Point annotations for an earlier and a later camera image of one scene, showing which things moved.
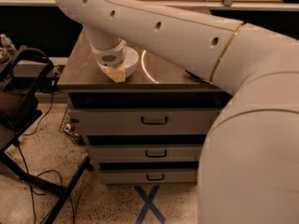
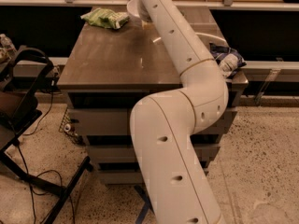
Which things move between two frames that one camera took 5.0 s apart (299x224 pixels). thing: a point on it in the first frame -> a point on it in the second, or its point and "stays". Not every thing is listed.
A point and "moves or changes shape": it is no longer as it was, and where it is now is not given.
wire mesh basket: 66,127 stays
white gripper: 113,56 -> 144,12
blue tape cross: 149,204 stays
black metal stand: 24,73 stays
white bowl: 129,63 moves or changes shape
